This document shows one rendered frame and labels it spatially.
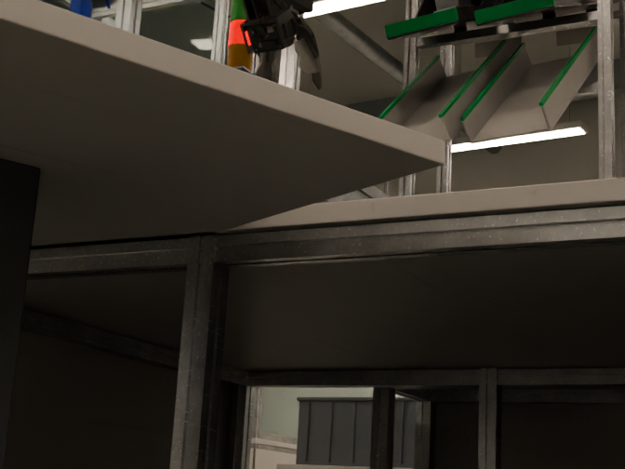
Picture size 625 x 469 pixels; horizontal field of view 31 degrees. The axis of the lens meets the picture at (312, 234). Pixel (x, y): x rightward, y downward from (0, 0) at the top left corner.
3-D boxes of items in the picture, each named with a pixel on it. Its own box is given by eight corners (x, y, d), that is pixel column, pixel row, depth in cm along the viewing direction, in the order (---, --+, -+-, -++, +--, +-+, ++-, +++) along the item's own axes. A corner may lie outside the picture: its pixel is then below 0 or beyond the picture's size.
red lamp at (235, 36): (245, 41, 212) (246, 17, 213) (222, 45, 214) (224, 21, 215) (258, 51, 216) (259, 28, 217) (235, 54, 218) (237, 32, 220)
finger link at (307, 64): (309, 99, 187) (278, 52, 186) (322, 87, 192) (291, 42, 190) (323, 90, 186) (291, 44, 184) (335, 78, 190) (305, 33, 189)
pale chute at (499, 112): (551, 130, 158) (542, 102, 156) (470, 144, 165) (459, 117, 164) (605, 51, 178) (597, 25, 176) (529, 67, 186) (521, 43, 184)
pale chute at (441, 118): (451, 140, 164) (441, 113, 163) (377, 154, 172) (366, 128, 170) (513, 63, 185) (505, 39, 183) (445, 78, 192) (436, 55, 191)
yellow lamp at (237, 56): (243, 65, 211) (245, 41, 212) (220, 69, 213) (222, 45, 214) (256, 74, 215) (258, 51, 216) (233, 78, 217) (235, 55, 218)
